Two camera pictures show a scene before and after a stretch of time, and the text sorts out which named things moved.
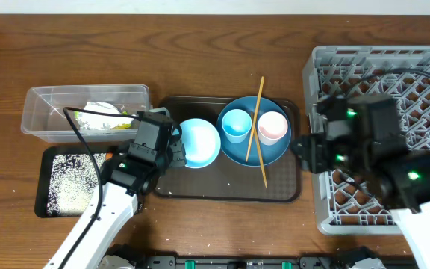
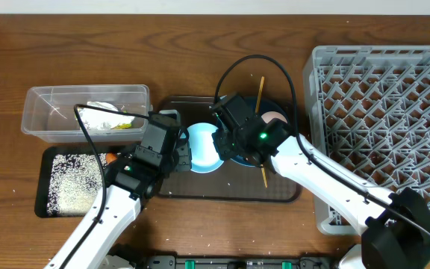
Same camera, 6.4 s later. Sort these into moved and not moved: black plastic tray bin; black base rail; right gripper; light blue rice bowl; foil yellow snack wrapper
Moved: light blue rice bowl; right gripper
Not moved: foil yellow snack wrapper; black base rail; black plastic tray bin
